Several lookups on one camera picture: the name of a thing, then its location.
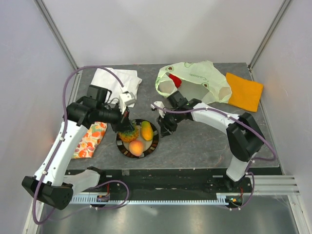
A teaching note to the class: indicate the dark rimmed ceramic plate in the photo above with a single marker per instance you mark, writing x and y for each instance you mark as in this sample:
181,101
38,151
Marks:
149,146

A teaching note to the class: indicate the light green plastic bag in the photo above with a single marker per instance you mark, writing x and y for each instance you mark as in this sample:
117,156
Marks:
200,80

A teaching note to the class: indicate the fake red pepper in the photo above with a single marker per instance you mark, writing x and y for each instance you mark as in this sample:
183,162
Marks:
177,81

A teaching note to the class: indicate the floral patterned cloth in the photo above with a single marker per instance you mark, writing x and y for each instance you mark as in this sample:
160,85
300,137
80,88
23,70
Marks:
88,144

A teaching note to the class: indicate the right aluminium frame post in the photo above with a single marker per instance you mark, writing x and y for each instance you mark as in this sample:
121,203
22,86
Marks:
269,33

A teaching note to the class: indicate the fake peach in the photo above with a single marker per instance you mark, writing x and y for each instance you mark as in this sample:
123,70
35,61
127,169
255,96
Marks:
136,147

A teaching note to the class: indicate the aluminium front rail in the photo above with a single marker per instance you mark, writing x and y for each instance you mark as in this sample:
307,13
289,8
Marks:
275,187

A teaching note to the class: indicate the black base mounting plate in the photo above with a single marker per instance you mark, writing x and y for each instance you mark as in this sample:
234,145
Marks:
208,181

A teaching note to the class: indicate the white slotted cable duct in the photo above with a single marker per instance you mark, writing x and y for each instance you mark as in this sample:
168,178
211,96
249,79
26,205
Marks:
95,199

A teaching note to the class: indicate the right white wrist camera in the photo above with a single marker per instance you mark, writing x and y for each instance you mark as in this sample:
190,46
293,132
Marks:
159,105

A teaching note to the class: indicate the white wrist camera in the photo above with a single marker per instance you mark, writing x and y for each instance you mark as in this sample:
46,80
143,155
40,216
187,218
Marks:
125,100
159,105

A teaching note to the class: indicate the aluminium frame post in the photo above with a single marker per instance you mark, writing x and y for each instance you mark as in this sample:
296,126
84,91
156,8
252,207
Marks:
55,31
269,33

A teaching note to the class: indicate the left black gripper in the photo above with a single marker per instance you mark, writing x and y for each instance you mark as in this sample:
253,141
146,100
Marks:
123,123

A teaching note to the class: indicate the fake mango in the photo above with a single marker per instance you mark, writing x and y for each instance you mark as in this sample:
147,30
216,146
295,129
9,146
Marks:
146,131

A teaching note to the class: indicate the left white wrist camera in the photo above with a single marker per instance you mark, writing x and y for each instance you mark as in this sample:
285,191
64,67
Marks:
125,100

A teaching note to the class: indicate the fake pineapple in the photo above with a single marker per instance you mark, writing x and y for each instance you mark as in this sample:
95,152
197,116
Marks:
129,136

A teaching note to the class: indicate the left aluminium frame post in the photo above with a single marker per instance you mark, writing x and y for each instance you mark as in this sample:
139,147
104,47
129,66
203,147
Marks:
55,31

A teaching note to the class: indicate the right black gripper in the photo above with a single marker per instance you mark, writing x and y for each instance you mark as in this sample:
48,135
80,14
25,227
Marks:
166,128

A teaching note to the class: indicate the orange folded cloth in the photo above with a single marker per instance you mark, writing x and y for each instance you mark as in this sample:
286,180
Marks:
246,94

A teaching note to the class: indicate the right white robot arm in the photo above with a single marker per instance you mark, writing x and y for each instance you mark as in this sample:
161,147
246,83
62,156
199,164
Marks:
244,135

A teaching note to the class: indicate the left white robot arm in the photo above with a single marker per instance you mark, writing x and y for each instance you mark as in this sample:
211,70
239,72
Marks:
74,126

